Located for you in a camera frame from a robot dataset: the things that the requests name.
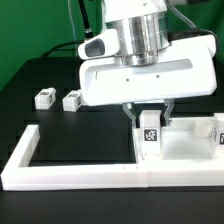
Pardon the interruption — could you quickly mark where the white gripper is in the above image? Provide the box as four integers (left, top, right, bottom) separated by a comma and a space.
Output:
78, 30, 217, 128

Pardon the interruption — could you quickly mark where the white L-shaped obstacle fixture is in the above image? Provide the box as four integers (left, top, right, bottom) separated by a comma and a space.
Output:
1, 125, 224, 191

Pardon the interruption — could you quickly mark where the thin white cable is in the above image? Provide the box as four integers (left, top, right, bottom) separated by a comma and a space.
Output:
67, 0, 78, 57

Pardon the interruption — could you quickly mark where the white square tabletop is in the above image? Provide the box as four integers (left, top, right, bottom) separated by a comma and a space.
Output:
133, 117, 224, 163

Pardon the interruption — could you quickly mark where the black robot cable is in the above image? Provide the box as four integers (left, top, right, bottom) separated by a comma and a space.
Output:
41, 0, 98, 58

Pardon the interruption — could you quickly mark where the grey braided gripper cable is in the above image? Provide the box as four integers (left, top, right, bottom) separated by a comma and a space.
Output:
165, 0, 219, 56

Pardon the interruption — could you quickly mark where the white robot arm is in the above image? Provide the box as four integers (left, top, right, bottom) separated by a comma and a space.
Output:
78, 0, 218, 120

